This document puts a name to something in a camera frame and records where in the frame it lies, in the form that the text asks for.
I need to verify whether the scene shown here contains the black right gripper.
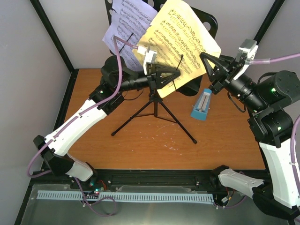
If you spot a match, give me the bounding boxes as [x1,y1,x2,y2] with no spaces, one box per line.
[198,51,266,113]

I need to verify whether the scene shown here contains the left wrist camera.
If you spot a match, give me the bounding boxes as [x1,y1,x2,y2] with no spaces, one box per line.
[137,45,158,74]

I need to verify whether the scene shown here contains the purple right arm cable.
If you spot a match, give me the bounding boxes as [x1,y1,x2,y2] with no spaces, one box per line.
[249,52,300,65]

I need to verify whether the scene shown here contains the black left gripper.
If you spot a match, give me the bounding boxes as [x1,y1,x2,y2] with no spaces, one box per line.
[117,63,181,94]

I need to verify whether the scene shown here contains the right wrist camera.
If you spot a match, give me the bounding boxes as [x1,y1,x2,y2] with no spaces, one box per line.
[233,39,258,80]

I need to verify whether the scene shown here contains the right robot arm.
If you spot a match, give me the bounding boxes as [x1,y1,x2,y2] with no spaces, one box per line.
[200,52,300,221]

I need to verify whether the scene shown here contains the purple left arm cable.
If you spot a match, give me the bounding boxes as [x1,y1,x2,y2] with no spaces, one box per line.
[27,35,140,178]

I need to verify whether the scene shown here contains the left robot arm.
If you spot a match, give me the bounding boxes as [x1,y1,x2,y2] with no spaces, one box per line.
[33,55,180,189]

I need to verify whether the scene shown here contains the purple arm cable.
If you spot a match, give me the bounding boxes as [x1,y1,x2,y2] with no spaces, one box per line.
[249,52,300,65]
[27,35,140,178]

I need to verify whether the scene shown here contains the blue metronome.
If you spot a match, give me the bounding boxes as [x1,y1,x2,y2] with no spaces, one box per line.
[191,89,212,121]

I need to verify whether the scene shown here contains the light blue slotted cable duct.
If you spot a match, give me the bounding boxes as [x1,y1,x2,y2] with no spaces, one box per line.
[36,190,214,204]

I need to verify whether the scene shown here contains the white sheet music page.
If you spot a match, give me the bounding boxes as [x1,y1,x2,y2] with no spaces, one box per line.
[102,0,158,71]

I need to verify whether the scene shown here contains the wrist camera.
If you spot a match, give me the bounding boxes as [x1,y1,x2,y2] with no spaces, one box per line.
[137,45,158,74]
[233,39,258,80]

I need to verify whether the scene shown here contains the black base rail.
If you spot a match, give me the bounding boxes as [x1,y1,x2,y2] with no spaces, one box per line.
[87,169,225,193]

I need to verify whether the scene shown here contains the yellow sheet music page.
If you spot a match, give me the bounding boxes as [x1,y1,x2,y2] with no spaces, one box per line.
[138,0,221,98]

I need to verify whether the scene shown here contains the black cage frame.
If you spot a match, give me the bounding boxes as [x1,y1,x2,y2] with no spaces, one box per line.
[14,0,296,225]

